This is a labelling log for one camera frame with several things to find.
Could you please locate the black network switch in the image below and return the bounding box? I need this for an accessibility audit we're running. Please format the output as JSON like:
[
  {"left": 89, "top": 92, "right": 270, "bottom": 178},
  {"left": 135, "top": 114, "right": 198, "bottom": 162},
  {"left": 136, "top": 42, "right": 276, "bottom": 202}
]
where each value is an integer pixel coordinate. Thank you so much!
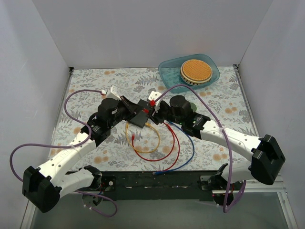
[{"left": 129, "top": 99, "right": 150, "bottom": 128}]

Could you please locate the yellow ethernet cable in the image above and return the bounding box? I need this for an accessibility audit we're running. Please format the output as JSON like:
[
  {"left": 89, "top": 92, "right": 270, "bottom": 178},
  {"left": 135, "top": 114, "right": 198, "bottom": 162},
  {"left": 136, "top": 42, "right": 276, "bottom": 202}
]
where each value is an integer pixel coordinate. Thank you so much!
[{"left": 125, "top": 122, "right": 162, "bottom": 154}]

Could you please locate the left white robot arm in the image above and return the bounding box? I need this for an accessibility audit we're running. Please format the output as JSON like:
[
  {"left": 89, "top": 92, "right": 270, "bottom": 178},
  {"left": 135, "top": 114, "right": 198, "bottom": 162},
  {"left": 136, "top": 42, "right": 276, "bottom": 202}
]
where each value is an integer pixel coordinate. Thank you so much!
[{"left": 22, "top": 96, "right": 142, "bottom": 213}]

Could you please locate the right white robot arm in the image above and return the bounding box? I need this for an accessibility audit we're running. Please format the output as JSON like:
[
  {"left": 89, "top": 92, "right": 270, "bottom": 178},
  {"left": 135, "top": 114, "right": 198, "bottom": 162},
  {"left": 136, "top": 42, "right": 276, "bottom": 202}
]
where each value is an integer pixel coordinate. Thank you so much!
[{"left": 148, "top": 92, "right": 285, "bottom": 190}]

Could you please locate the floral table mat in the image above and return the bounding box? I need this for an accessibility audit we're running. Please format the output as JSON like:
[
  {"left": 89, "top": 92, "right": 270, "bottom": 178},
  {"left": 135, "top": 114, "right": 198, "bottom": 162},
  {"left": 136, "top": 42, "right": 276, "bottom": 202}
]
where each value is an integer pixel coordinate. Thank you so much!
[{"left": 49, "top": 67, "right": 256, "bottom": 171}]

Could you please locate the woven round coasters stack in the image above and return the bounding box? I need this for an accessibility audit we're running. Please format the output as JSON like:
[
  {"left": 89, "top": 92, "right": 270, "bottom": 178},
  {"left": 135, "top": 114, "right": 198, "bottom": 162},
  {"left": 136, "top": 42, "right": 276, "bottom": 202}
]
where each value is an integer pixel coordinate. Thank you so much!
[{"left": 180, "top": 59, "right": 213, "bottom": 85}]

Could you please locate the teal plastic container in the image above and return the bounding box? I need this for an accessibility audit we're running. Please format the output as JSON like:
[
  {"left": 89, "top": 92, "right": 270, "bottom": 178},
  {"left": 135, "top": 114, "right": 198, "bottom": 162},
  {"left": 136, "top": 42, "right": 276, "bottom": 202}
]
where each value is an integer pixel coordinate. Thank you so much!
[{"left": 158, "top": 54, "right": 220, "bottom": 90}]

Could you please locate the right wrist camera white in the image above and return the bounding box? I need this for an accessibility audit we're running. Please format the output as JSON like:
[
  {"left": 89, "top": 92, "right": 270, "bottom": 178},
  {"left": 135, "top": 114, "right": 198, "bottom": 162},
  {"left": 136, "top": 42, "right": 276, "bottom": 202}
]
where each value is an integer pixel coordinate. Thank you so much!
[{"left": 148, "top": 91, "right": 162, "bottom": 112}]

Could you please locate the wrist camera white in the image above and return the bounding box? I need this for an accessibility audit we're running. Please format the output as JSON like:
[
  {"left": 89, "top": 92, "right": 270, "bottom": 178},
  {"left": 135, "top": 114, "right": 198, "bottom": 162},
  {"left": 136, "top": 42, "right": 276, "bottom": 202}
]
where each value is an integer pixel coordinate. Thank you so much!
[
  {"left": 148, "top": 91, "right": 162, "bottom": 112},
  {"left": 101, "top": 85, "right": 121, "bottom": 100}
]

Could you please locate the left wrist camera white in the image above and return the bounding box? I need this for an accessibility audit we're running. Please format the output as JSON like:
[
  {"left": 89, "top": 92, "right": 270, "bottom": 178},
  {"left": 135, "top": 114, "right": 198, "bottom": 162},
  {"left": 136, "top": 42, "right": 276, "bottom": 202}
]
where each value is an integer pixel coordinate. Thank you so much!
[{"left": 101, "top": 85, "right": 121, "bottom": 100}]

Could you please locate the blue ethernet cable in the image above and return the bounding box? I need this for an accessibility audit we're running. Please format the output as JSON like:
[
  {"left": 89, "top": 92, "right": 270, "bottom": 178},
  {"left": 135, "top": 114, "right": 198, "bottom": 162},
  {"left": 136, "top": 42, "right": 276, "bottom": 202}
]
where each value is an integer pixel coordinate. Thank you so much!
[{"left": 153, "top": 121, "right": 195, "bottom": 176}]

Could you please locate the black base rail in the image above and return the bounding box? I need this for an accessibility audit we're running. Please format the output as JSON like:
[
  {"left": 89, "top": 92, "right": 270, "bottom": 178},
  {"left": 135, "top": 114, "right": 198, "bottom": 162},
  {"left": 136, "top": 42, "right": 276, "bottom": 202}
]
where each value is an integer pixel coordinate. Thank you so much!
[{"left": 35, "top": 169, "right": 272, "bottom": 202}]

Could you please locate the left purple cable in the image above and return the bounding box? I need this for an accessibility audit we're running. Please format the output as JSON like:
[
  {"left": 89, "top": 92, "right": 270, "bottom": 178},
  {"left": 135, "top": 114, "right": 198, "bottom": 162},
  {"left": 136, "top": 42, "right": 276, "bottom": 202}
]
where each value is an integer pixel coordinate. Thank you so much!
[{"left": 9, "top": 89, "right": 118, "bottom": 218}]

